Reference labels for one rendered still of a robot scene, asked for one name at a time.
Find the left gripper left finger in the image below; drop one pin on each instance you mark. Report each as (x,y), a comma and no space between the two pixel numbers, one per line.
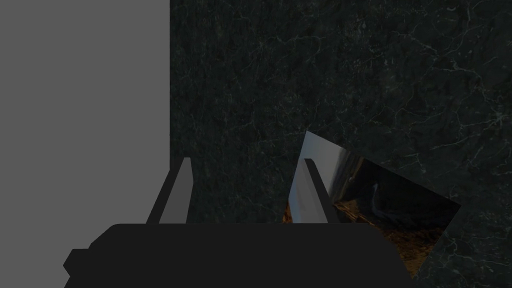
(176,200)

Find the dark picture book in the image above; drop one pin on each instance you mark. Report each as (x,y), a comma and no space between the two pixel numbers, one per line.
(384,204)

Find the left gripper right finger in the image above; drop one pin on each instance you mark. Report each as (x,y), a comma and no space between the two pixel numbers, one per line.
(314,196)

